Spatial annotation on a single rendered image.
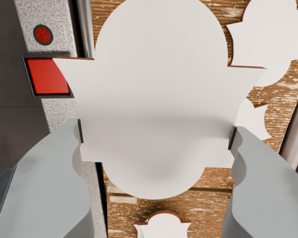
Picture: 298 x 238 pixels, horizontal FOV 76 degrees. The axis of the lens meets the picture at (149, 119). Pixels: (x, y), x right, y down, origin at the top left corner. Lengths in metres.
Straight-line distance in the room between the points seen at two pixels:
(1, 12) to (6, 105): 0.60
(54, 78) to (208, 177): 0.36
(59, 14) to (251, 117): 0.36
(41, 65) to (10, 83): 1.23
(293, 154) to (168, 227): 0.31
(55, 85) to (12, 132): 1.43
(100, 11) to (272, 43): 0.26
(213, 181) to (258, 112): 0.17
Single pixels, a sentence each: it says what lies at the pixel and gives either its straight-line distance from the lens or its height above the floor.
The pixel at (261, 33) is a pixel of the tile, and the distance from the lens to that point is 0.35.
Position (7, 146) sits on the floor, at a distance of 1.88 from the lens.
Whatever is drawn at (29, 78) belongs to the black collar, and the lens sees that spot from 0.39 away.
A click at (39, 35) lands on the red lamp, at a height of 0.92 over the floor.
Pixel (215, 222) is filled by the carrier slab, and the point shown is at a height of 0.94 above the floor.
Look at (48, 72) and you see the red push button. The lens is 0.37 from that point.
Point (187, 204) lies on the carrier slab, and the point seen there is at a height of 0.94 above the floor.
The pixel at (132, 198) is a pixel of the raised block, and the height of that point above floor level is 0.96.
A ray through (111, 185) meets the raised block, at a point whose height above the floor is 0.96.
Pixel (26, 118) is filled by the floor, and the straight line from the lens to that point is 1.66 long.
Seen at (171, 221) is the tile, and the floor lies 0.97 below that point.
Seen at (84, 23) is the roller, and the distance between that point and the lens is 0.35.
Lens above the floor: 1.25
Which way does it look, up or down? 65 degrees down
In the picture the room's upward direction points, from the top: 178 degrees counter-clockwise
